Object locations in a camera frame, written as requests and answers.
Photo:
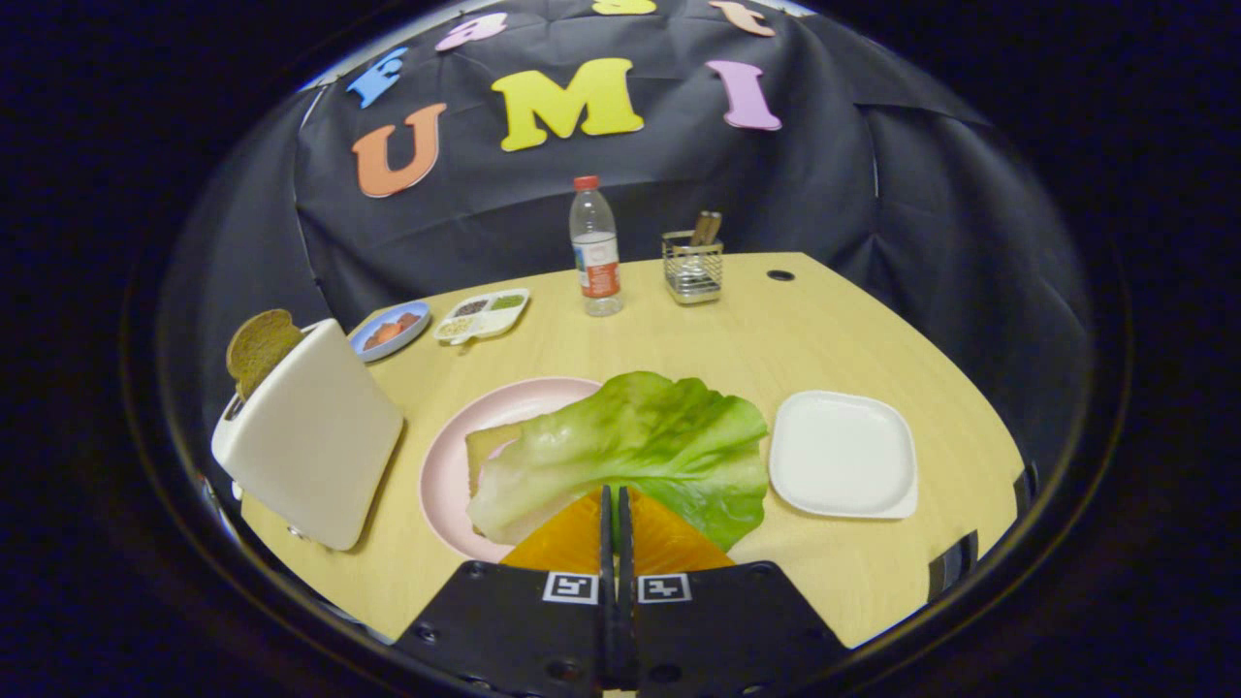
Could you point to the pink round plate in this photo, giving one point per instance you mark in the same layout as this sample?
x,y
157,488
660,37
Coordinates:
x,y
446,465

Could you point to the black backdrop cloth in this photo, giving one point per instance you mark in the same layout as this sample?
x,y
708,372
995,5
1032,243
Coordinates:
x,y
776,184

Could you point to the clear bottle with red cap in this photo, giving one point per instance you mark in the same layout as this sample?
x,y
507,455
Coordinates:
x,y
596,262

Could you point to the black table edge bracket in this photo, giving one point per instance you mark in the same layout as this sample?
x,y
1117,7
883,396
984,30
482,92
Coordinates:
x,y
1025,490
955,567

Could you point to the wooden sticks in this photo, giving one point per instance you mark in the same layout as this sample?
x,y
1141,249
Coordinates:
x,y
705,230

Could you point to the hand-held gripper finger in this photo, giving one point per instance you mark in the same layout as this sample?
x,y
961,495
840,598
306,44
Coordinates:
x,y
608,543
625,543

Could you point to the square bread slice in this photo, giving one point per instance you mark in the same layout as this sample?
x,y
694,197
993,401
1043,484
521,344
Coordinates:
x,y
485,446

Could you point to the white square plate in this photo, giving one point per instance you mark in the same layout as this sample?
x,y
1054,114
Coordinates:
x,y
843,456

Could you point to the metal mesh holder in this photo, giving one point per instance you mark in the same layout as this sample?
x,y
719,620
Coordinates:
x,y
693,271

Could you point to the orange food pieces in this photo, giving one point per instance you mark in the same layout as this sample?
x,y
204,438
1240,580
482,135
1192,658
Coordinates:
x,y
388,332

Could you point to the white divided condiment tray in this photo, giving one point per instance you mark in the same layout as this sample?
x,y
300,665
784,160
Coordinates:
x,y
480,315

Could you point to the brown toast slice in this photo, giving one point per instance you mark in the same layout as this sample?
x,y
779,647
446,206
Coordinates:
x,y
257,349

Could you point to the green lettuce leaf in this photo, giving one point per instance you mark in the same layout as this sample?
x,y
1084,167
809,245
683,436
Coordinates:
x,y
630,436

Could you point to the white toaster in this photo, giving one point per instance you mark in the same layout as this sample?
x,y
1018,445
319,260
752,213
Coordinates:
x,y
310,436

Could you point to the blue round plate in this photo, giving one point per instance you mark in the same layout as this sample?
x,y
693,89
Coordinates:
x,y
360,346

